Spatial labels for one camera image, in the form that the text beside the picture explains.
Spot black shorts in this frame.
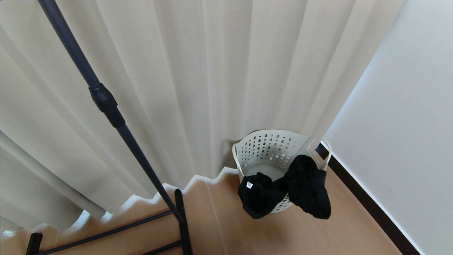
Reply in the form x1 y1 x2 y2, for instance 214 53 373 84
283 154 332 220

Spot white laundry basket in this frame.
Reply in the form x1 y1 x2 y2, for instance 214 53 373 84
232 130 332 214

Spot black clothes rack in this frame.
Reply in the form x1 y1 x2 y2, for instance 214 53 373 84
25 0 193 255

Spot beige curtain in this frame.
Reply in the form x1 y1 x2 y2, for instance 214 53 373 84
0 0 406 232

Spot black garment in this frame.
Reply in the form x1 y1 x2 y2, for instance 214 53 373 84
237 172 288 219

